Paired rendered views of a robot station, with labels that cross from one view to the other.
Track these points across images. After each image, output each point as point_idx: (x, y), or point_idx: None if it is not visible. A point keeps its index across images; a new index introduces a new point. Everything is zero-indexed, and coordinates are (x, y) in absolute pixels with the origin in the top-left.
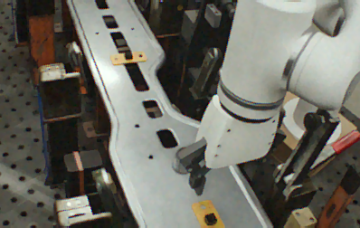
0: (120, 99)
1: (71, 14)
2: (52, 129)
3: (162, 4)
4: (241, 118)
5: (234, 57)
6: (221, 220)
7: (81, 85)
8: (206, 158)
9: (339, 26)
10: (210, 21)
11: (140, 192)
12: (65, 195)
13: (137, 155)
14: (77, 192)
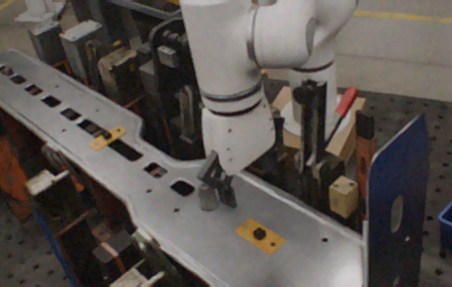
0: (120, 175)
1: (25, 126)
2: (65, 243)
3: (113, 72)
4: (234, 113)
5: (203, 63)
6: (269, 230)
7: (76, 182)
8: (224, 166)
9: None
10: (168, 63)
11: (182, 243)
12: None
13: (163, 214)
14: None
